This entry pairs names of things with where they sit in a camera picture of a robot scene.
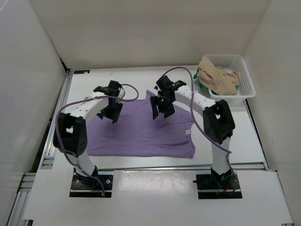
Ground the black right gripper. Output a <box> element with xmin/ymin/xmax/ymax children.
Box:
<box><xmin>150</xmin><ymin>95</ymin><xmax>175</xmax><ymax>120</ymax></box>

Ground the purple t-shirt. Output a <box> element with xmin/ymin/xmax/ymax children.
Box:
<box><xmin>87</xmin><ymin>90</ymin><xmax>195</xmax><ymax>158</ymax></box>

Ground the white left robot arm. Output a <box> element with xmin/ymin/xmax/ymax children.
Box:
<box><xmin>53</xmin><ymin>81</ymin><xmax>125</xmax><ymax>188</ymax></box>

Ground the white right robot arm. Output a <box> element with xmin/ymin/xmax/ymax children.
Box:
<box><xmin>150</xmin><ymin>75</ymin><xmax>235</xmax><ymax>188</ymax></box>

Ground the green t-shirt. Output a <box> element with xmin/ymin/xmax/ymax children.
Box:
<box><xmin>193</xmin><ymin>68</ymin><xmax>206</xmax><ymax>89</ymax></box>

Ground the small blue label sticker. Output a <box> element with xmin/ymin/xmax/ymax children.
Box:
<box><xmin>73</xmin><ymin>70</ymin><xmax>90</xmax><ymax>74</ymax></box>

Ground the beige t-shirt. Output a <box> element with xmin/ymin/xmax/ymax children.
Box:
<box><xmin>198</xmin><ymin>57</ymin><xmax>241</xmax><ymax>96</ymax></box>

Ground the white plastic basket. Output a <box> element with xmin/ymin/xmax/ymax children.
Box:
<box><xmin>194</xmin><ymin>54</ymin><xmax>256</xmax><ymax>105</ymax></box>

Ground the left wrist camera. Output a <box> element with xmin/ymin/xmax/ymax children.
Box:
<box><xmin>93</xmin><ymin>80</ymin><xmax>122</xmax><ymax>97</ymax></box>

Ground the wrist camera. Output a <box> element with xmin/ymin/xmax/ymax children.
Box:
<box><xmin>93</xmin><ymin>80</ymin><xmax>122</xmax><ymax>97</ymax></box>
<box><xmin>156</xmin><ymin>75</ymin><xmax>187</xmax><ymax>91</ymax></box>

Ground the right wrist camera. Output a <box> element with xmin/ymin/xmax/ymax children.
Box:
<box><xmin>156</xmin><ymin>75</ymin><xmax>187</xmax><ymax>91</ymax></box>

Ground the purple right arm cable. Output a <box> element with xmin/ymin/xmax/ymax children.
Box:
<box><xmin>159</xmin><ymin>66</ymin><xmax>239</xmax><ymax>196</ymax></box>

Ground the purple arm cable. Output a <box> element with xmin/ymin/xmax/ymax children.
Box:
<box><xmin>56</xmin><ymin>83</ymin><xmax>141</xmax><ymax>196</ymax></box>
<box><xmin>159</xmin><ymin>66</ymin><xmax>239</xmax><ymax>196</ymax></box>

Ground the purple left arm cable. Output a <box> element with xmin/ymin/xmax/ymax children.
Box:
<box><xmin>56</xmin><ymin>83</ymin><xmax>141</xmax><ymax>196</ymax></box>

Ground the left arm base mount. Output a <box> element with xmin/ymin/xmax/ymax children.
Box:
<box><xmin>69</xmin><ymin>172</ymin><xmax>113</xmax><ymax>198</ymax></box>

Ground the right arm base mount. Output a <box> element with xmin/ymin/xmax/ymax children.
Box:
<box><xmin>193</xmin><ymin>174</ymin><xmax>243</xmax><ymax>200</ymax></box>

